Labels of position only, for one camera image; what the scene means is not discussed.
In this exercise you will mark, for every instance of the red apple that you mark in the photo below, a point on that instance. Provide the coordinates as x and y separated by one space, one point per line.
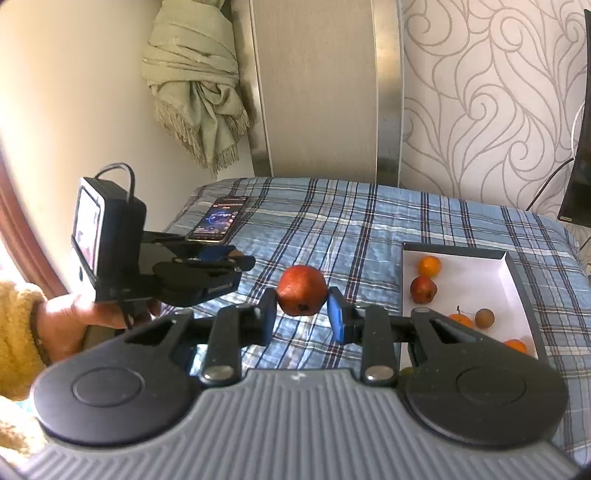
423 290

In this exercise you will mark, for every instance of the grey white tray box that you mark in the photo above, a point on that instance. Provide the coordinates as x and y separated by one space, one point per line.
472 279

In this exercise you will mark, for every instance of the black smartphone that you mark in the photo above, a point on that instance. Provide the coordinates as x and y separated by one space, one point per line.
218 220

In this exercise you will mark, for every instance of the green lime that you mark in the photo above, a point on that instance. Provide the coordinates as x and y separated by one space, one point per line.
407 371

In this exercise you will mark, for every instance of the orange tangerine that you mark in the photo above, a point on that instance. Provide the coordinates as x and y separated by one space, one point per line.
429 266

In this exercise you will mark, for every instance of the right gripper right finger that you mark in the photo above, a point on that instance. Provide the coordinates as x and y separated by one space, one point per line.
369 327

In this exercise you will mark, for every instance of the left hand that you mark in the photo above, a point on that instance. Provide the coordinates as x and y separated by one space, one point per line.
61 323

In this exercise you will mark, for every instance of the black camera box with screen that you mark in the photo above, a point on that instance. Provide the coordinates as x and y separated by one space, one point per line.
106 235

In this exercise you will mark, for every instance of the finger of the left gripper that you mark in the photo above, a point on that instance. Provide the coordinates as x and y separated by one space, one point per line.
223 258

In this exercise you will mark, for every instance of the blue plaid tablecloth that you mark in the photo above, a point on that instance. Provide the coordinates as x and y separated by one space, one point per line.
354 233

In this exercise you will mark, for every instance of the large orange with stem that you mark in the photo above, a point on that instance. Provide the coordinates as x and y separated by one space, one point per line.
462 318

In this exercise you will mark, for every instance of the green tied curtain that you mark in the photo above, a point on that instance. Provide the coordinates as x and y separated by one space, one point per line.
190 67

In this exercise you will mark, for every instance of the yellow sleeve forearm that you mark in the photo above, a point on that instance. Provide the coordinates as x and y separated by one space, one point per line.
21 361

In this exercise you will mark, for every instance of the brown kiwi fruit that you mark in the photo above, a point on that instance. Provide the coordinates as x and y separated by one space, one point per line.
484 319

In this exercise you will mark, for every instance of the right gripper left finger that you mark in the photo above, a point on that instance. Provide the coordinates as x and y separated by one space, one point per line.
234 328

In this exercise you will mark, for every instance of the orange yellow citrus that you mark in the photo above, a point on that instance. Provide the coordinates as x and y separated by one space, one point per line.
517 345

